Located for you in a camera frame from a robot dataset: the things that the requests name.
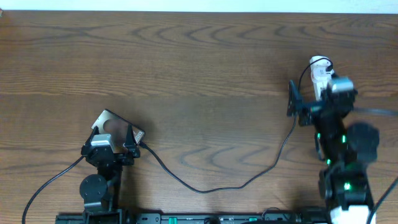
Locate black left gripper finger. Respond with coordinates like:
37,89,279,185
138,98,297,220
124,124,137,152
89,126,99,144

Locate black USB charging cable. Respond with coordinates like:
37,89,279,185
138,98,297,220
139,57,335,194

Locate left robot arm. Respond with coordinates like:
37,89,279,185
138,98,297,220
80,124,140,224

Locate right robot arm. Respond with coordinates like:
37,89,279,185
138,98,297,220
287,78,379,223

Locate white power strip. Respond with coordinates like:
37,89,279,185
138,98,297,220
311,72,331,101

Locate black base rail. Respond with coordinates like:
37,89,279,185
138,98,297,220
55,212,328,224

